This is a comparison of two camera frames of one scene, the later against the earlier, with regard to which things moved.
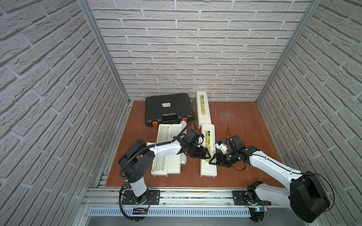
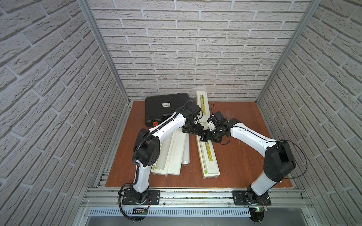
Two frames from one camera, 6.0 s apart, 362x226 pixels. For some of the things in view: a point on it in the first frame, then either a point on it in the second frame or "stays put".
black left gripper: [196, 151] → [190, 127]
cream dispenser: [207, 169] stays put
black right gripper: [221, 160] → [206, 136]
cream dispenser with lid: [168, 164] stays put
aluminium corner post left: [93, 18] stays put
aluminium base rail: [190, 203] stays put
